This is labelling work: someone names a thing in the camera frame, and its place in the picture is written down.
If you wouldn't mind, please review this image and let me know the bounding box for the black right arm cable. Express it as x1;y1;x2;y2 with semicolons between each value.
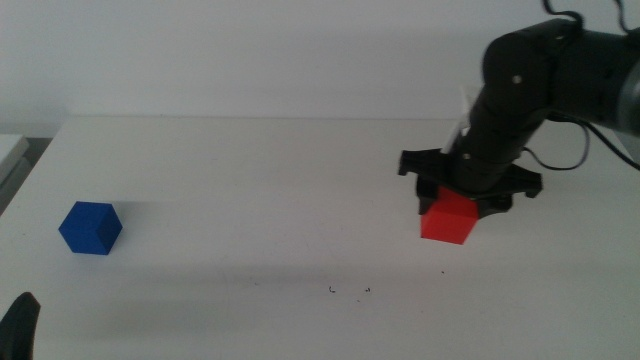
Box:
522;0;640;172

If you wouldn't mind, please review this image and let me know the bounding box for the red cube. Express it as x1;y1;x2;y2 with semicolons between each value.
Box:
419;185;480;246

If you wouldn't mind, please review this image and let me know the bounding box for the blue cube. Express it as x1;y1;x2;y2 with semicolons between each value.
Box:
57;200;124;256

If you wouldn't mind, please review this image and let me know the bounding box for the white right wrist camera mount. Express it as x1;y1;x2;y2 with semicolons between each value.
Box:
439;84;484;154

